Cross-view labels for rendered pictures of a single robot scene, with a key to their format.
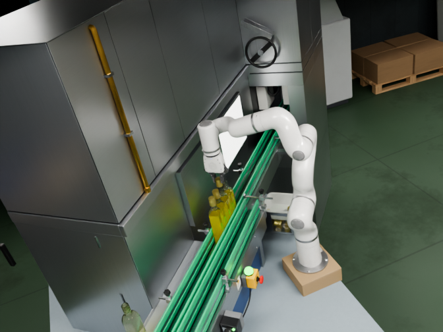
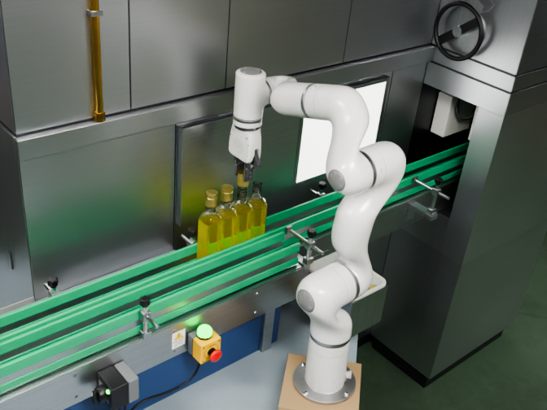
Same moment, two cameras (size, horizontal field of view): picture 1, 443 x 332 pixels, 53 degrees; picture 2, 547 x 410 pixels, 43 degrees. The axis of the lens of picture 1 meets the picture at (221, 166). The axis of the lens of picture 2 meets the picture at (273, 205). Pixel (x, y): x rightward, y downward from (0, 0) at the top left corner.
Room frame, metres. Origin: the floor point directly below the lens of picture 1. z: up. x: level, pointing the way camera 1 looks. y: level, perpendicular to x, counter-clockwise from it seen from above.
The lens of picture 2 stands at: (0.22, -0.67, 2.35)
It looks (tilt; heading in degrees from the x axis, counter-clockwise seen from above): 31 degrees down; 19
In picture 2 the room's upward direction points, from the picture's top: 6 degrees clockwise
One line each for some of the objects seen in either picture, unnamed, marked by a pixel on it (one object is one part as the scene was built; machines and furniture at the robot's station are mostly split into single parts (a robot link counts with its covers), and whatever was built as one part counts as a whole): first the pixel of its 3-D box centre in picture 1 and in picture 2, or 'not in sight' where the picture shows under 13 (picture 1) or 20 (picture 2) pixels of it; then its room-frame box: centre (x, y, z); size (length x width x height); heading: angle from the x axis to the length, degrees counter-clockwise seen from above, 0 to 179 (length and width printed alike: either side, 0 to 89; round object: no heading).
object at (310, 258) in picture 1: (308, 248); (326, 358); (1.72, -0.35, 0.93); 0.19 x 0.19 x 0.18
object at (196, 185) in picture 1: (217, 152); (290, 144); (2.23, 0.01, 1.32); 0.90 x 0.03 x 0.34; 153
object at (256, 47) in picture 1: (261, 51); (460, 30); (2.78, -0.41, 1.66); 0.21 x 0.05 x 0.21; 63
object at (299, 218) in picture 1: (302, 221); (326, 306); (1.69, -0.33, 1.14); 0.19 x 0.12 x 0.24; 154
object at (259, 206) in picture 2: (229, 203); (253, 224); (1.95, 0.00, 1.16); 0.06 x 0.06 x 0.21; 62
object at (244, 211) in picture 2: (225, 210); (239, 229); (1.90, 0.03, 1.16); 0.06 x 0.06 x 0.21; 62
